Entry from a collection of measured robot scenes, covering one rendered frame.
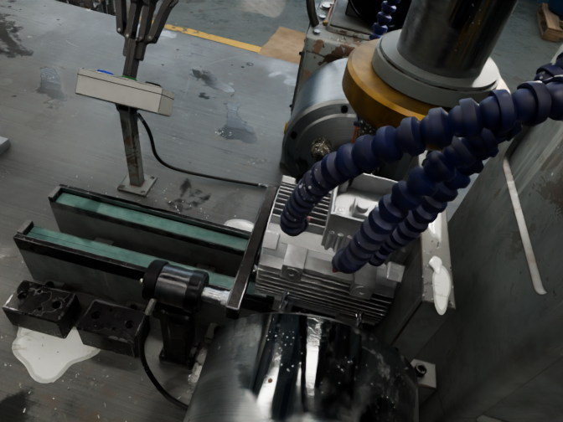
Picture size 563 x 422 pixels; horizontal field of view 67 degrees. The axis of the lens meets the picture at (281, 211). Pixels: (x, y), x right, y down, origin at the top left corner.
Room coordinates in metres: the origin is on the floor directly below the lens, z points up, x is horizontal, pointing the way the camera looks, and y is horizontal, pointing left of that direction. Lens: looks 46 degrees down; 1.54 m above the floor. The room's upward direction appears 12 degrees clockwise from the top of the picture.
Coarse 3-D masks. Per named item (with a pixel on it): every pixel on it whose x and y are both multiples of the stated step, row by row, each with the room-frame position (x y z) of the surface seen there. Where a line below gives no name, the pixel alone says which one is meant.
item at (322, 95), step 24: (336, 72) 0.77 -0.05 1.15; (312, 96) 0.70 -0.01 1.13; (336, 96) 0.67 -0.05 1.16; (312, 120) 0.66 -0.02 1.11; (336, 120) 0.65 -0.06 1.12; (288, 144) 0.66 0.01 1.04; (312, 144) 0.65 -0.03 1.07; (336, 144) 0.65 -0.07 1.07; (288, 168) 0.66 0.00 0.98; (384, 168) 0.65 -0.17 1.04
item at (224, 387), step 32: (256, 320) 0.23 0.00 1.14; (288, 320) 0.22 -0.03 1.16; (320, 320) 0.23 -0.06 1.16; (224, 352) 0.20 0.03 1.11; (256, 352) 0.19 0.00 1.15; (288, 352) 0.19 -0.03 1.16; (320, 352) 0.19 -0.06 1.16; (352, 352) 0.20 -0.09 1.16; (384, 352) 0.21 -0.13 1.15; (224, 384) 0.16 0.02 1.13; (256, 384) 0.16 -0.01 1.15; (288, 384) 0.16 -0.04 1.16; (320, 384) 0.16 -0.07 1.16; (352, 384) 0.17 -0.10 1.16; (384, 384) 0.18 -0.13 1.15; (416, 384) 0.21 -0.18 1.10; (192, 416) 0.13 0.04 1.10; (224, 416) 0.13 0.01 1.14; (256, 416) 0.13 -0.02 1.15; (288, 416) 0.13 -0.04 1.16; (320, 416) 0.13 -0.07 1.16; (352, 416) 0.14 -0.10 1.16; (384, 416) 0.15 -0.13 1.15; (416, 416) 0.17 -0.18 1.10
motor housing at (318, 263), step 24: (288, 192) 0.46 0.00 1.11; (312, 216) 0.43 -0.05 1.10; (288, 240) 0.40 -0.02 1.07; (312, 240) 0.40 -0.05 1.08; (264, 264) 0.36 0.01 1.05; (312, 264) 0.37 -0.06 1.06; (384, 264) 0.39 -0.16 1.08; (264, 288) 0.36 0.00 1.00; (288, 288) 0.36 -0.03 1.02; (312, 288) 0.35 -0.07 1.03; (336, 288) 0.35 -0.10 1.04; (384, 288) 0.36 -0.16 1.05; (336, 312) 0.36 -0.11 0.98; (384, 312) 0.35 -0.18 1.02
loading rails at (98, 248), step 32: (64, 192) 0.54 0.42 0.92; (32, 224) 0.44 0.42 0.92; (64, 224) 0.50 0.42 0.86; (96, 224) 0.50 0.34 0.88; (128, 224) 0.50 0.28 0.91; (160, 224) 0.50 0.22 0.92; (192, 224) 0.52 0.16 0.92; (32, 256) 0.40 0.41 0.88; (64, 256) 0.40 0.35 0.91; (96, 256) 0.40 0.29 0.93; (128, 256) 0.42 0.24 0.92; (160, 256) 0.49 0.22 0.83; (192, 256) 0.49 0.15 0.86; (224, 256) 0.48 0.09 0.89; (64, 288) 0.39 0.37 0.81; (96, 288) 0.40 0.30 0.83; (128, 288) 0.39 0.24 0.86; (224, 288) 0.39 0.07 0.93; (224, 320) 0.38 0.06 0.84
